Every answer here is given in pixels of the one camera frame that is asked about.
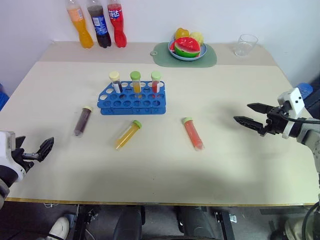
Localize green cutting mat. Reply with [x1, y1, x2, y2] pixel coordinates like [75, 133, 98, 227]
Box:
[150, 41, 218, 68]

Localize clear plastic cup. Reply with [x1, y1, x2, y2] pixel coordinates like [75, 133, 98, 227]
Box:
[233, 33, 259, 58]

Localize yellow toy lemon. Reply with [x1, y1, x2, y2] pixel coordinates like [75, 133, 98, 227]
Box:
[189, 31, 205, 46]

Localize light blue bowl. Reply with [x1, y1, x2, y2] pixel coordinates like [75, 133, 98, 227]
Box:
[168, 41, 208, 62]

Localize orange soda bottle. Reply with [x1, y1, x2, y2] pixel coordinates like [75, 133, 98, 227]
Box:
[66, 0, 95, 49]

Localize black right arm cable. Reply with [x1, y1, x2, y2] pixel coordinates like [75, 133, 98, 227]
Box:
[279, 110, 320, 125]

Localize black table frame leg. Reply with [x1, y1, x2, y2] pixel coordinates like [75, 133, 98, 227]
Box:
[213, 211, 238, 240]
[74, 204, 98, 240]

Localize blue test tube rack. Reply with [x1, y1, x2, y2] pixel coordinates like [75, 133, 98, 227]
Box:
[96, 80, 167, 116]

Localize orange-yellow toy fruit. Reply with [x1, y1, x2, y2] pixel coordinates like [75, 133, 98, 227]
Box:
[174, 27, 190, 41]

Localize dark liquid tube yellow cap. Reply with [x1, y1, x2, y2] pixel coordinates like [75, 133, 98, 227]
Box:
[108, 71, 124, 94]

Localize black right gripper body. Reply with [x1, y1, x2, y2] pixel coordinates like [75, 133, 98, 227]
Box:
[258, 105, 291, 137]

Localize black looping cable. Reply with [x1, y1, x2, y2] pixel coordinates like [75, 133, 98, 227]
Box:
[300, 201, 320, 240]

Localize red soda bottle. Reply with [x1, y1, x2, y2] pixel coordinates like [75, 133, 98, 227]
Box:
[107, 0, 128, 49]

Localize black bag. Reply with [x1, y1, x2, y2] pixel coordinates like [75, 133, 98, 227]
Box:
[303, 79, 320, 119]

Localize blue plastic chair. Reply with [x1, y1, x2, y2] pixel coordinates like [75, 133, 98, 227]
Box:
[0, 83, 10, 111]

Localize toy watermelon slice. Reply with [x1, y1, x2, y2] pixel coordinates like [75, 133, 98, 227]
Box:
[174, 36, 202, 58]

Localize blue plastic stool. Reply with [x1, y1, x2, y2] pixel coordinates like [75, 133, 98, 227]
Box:
[296, 82, 314, 101]

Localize purple liquid tube yellow cap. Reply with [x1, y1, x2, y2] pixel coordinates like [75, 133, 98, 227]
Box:
[72, 106, 93, 138]

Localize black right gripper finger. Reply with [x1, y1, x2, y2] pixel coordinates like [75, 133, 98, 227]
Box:
[246, 102, 276, 116]
[233, 115, 266, 134]

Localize orange liquid tube green cap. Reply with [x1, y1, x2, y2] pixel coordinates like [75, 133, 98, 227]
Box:
[129, 70, 142, 99]
[114, 119, 143, 151]

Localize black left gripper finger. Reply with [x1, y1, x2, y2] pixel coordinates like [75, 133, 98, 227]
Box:
[36, 136, 55, 162]
[14, 135, 27, 150]

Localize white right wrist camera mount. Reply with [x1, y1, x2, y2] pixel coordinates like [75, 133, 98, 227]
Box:
[277, 87, 311, 140]

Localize red liquid tube green cap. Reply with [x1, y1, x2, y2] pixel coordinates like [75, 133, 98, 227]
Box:
[150, 70, 162, 97]
[181, 117, 205, 152]

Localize cola bottle blue label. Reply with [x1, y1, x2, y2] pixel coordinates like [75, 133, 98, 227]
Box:
[86, 0, 112, 49]

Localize dark rounded shape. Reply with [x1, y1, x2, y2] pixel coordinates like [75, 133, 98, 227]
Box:
[177, 205, 216, 240]

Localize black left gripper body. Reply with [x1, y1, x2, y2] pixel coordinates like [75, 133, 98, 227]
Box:
[10, 147, 41, 174]

